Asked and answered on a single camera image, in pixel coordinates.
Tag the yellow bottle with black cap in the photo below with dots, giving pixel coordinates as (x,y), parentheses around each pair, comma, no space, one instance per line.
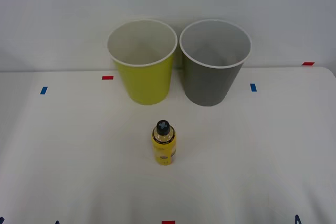
(164,148)

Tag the grey plastic waste bin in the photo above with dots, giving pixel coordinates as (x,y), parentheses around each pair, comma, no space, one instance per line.
(207,85)

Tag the yellow-green plastic waste bin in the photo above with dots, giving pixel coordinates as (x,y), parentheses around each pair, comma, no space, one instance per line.
(147,82)

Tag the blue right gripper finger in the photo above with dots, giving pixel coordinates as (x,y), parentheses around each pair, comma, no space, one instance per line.
(297,220)

